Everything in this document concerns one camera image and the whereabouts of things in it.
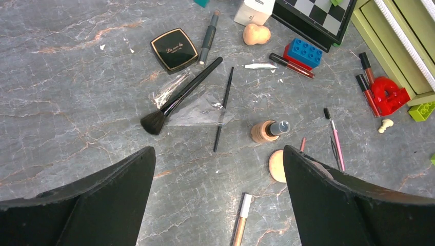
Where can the pink spoolie brush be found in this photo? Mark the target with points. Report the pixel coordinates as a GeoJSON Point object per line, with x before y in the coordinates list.
{"type": "Point", "coordinates": [336, 138]}

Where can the blue red toy brick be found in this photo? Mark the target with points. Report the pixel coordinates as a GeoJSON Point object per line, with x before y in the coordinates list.
{"type": "Point", "coordinates": [303, 54]}

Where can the large black powder brush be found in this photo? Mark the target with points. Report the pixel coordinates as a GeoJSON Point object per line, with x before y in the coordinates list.
{"type": "Point", "coordinates": [153, 122]}

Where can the white cube box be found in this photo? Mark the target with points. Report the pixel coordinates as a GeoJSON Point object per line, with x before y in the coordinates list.
{"type": "Point", "coordinates": [254, 12]}

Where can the small silver white tube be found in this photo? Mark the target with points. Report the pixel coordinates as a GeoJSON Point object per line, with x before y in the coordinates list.
{"type": "Point", "coordinates": [256, 66]}

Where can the dark red lip gloss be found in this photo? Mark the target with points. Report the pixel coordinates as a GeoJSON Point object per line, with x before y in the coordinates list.
{"type": "Point", "coordinates": [291, 65]}

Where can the round peach powder puff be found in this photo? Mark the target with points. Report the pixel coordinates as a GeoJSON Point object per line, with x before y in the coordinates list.
{"type": "Point", "coordinates": [276, 167]}

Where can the green toy figure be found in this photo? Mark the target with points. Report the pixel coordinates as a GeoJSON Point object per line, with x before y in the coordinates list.
{"type": "Point", "coordinates": [335, 2]}

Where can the green drawer cabinet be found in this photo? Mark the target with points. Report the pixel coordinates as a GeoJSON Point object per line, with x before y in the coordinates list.
{"type": "Point", "coordinates": [375, 21]}

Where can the clear plastic wrapper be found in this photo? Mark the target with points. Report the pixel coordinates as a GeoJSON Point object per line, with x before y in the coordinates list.
{"type": "Point", "coordinates": [200, 108]}

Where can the brown lip gloss tube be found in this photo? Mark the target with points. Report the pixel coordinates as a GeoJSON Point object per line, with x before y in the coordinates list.
{"type": "Point", "coordinates": [367, 68]}

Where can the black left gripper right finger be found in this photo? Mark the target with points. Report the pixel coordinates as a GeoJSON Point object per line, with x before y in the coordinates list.
{"type": "Point", "coordinates": [332, 207]}

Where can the foundation bottle with grey cap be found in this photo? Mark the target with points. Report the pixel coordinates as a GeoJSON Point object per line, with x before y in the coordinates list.
{"type": "Point", "coordinates": [269, 131]}

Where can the black wire loop tool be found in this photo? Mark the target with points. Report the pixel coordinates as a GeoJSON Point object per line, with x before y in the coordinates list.
{"type": "Point", "coordinates": [335, 153]}

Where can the small green block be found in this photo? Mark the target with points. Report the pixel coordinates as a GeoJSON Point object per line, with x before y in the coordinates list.
{"type": "Point", "coordinates": [432, 159]}

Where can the black square compact case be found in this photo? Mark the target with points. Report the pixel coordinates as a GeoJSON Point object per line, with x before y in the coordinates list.
{"type": "Point", "coordinates": [174, 50]}

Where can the grey concealer stick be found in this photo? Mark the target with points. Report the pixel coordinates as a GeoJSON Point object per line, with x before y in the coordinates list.
{"type": "Point", "coordinates": [209, 36]}

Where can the white chess pawn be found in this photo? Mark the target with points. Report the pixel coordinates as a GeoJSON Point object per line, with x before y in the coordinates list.
{"type": "Point", "coordinates": [386, 123]}

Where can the teal toy block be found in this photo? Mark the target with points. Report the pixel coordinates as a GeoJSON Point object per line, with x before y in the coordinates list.
{"type": "Point", "coordinates": [202, 3]}

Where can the red toy magnet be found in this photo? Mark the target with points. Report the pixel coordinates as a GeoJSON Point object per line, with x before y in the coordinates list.
{"type": "Point", "coordinates": [388, 97]}

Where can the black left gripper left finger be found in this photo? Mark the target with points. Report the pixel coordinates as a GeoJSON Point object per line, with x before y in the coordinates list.
{"type": "Point", "coordinates": [104, 208]}

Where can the lime green toy brick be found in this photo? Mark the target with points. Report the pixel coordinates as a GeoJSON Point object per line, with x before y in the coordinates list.
{"type": "Point", "coordinates": [421, 112]}

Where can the black white chessboard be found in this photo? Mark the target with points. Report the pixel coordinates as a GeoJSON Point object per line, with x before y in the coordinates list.
{"type": "Point", "coordinates": [319, 22]}

